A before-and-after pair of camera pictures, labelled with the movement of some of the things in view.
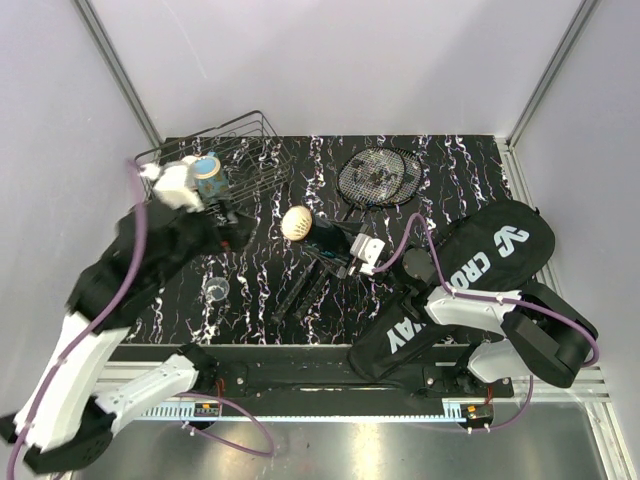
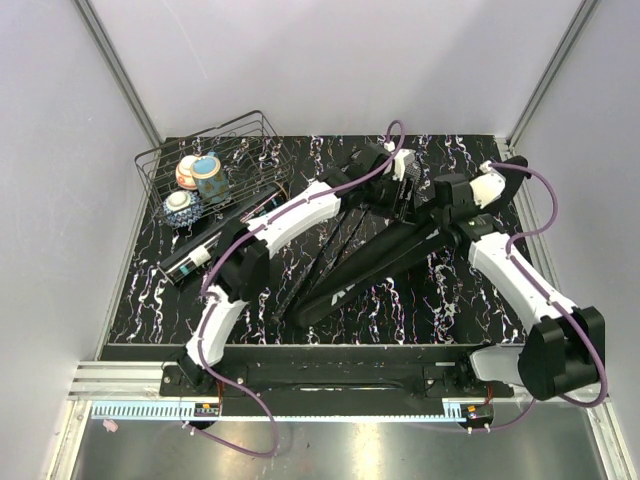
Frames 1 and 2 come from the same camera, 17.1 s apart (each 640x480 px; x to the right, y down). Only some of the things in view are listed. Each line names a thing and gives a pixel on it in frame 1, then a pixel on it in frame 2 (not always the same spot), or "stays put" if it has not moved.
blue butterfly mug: x=210 y=183 stays put
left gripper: x=233 y=235 to x=390 y=210
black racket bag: x=498 y=247 to x=373 y=268
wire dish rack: x=232 y=163 stays put
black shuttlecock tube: x=299 y=223 to x=200 y=254
